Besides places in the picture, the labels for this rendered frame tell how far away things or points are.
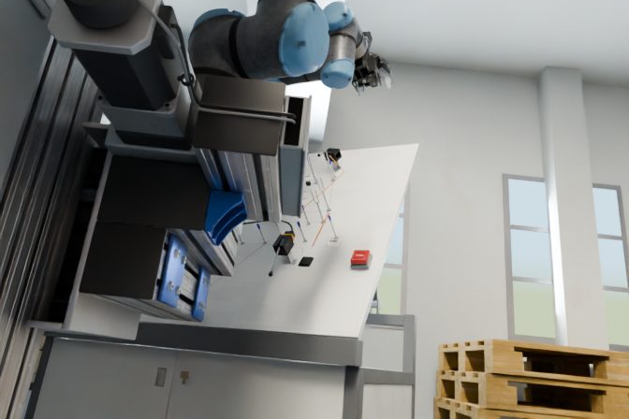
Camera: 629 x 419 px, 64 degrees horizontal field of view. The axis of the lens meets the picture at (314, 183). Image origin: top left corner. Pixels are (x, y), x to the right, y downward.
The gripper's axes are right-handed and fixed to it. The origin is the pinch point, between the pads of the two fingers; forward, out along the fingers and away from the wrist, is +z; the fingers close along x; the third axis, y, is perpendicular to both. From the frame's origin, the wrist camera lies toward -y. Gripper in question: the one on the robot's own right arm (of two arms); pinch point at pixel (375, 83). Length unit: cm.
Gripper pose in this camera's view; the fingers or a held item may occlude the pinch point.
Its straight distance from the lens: 150.1
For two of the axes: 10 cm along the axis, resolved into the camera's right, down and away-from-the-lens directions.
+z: 3.9, 3.5, 8.5
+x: 9.2, -1.8, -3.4
